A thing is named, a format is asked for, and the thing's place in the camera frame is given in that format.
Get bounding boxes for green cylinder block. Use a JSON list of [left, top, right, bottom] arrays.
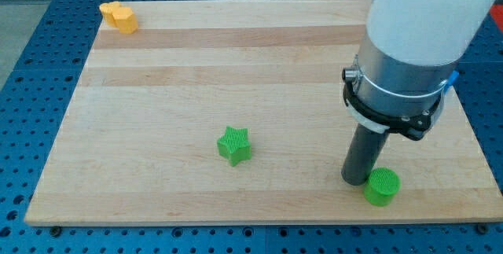
[[363, 167, 401, 207]]

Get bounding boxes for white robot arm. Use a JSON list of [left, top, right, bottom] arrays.
[[342, 0, 495, 140]]

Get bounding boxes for wooden board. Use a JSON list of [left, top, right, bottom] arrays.
[[24, 0, 502, 226]]

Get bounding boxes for green star block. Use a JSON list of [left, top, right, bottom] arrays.
[[217, 126, 252, 167]]

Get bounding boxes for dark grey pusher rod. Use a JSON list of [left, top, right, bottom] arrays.
[[341, 124, 389, 186]]

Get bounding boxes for yellow hexagon block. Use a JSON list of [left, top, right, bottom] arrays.
[[112, 7, 138, 34]]

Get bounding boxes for yellow heart block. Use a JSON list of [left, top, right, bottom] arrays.
[[99, 1, 121, 28]]

